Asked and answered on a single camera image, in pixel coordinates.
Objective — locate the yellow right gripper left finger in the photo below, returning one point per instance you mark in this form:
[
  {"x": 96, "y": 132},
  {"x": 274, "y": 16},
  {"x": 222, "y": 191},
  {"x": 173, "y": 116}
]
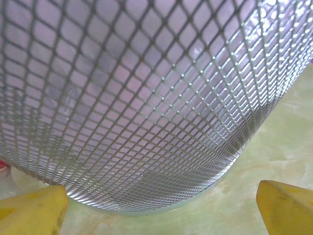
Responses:
[{"x": 31, "y": 213}]

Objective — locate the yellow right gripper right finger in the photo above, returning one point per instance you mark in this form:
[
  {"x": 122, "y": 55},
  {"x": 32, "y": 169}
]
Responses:
[{"x": 286, "y": 210}]

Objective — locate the white bottle with red cap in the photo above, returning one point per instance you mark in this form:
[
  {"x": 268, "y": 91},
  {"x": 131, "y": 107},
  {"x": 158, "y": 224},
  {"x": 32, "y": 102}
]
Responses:
[{"x": 3, "y": 165}]

